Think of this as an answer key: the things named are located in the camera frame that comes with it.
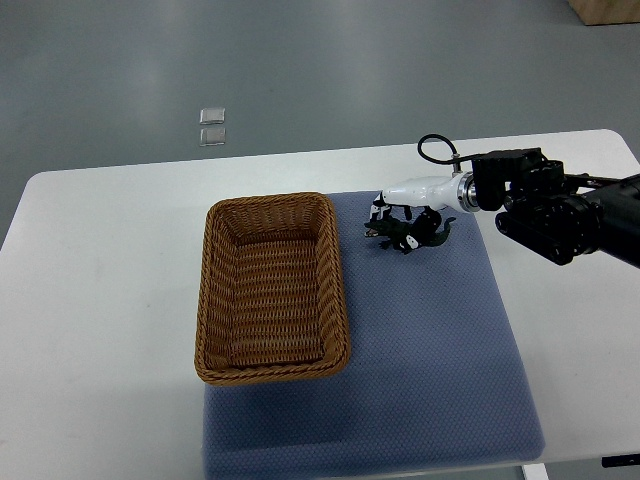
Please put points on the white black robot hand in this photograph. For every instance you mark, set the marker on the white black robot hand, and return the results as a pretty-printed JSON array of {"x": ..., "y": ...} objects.
[{"x": 425, "y": 196}]

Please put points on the dark green toy crocodile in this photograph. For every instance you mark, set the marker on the dark green toy crocodile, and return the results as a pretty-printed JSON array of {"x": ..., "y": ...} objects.
[{"x": 404, "y": 236}]

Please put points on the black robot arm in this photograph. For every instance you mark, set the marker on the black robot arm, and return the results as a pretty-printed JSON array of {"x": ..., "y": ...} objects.
[{"x": 554, "y": 214}]

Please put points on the brown wicker basket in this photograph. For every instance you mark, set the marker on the brown wicker basket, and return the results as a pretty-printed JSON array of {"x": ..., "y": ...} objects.
[{"x": 271, "y": 305}]

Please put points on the blue quilted mat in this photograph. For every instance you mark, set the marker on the blue quilted mat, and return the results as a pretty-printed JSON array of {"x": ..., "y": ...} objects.
[{"x": 435, "y": 378}]

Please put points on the wooden box corner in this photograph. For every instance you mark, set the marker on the wooden box corner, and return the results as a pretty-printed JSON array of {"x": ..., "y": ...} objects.
[{"x": 606, "y": 12}]

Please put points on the lower clear floor plate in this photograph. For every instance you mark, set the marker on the lower clear floor plate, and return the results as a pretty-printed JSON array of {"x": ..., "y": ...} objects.
[{"x": 213, "y": 136}]

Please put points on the clear floor plate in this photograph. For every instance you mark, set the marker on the clear floor plate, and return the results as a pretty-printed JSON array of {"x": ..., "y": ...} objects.
[
  {"x": 213, "y": 136},
  {"x": 212, "y": 115}
]

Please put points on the upper clear floor plate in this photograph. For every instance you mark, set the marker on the upper clear floor plate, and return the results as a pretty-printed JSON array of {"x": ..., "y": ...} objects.
[{"x": 212, "y": 115}]

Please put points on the white table leg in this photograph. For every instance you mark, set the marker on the white table leg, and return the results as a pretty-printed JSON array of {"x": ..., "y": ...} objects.
[{"x": 535, "y": 471}]

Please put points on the black table control panel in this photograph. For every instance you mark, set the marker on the black table control panel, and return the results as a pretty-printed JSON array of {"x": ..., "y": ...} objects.
[{"x": 621, "y": 461}]

